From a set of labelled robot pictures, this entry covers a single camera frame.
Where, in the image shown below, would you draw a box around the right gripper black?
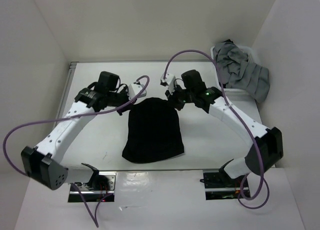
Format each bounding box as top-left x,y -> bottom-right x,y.
165,82 -> 195,110

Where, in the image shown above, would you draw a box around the black skirt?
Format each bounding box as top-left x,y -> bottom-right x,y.
122,97 -> 185,164

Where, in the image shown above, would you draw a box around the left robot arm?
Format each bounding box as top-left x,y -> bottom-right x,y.
21,71 -> 141,190

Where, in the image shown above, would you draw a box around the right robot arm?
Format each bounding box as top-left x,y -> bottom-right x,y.
160,70 -> 284,187

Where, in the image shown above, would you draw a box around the grey skirt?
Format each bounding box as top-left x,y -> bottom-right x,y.
212,40 -> 271,103

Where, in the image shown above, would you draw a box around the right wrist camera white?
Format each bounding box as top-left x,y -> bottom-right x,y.
160,73 -> 176,95

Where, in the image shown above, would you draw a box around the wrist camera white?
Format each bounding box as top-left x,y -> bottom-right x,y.
160,73 -> 176,95
128,83 -> 147,100

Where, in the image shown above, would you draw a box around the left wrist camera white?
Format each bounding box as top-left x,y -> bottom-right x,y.
128,83 -> 147,100

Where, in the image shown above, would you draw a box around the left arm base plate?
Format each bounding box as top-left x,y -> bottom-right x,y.
75,171 -> 117,203

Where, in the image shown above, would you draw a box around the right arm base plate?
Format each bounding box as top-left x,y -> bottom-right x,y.
199,170 -> 244,200

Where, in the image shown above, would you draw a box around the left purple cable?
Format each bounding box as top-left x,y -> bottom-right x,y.
3,75 -> 151,228

